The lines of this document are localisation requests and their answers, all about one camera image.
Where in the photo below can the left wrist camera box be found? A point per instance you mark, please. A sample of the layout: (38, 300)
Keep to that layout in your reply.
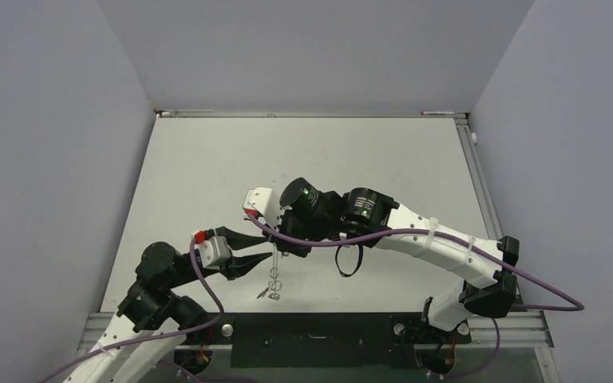
(204, 243)

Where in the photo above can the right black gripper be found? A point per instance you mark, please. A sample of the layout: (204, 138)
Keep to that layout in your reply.
(298, 249)

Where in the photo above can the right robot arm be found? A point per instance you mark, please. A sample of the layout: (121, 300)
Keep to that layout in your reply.
(487, 287)

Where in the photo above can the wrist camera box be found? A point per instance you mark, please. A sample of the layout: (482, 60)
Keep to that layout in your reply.
(204, 243)
(264, 203)

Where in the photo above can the red white marker pen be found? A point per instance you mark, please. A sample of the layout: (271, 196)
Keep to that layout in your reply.
(437, 113)

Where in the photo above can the key with grey tag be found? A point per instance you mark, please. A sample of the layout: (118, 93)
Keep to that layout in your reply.
(263, 293)

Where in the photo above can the aluminium frame rail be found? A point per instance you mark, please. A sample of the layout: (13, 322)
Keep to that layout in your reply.
(520, 329)

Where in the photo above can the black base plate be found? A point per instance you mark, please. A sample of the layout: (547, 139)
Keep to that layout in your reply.
(315, 340)

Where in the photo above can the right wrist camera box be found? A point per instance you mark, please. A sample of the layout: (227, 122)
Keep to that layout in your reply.
(264, 203)

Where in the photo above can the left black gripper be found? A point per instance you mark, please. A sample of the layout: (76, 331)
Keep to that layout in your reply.
(241, 265)

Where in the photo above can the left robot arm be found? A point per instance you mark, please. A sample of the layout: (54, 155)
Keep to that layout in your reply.
(169, 302)

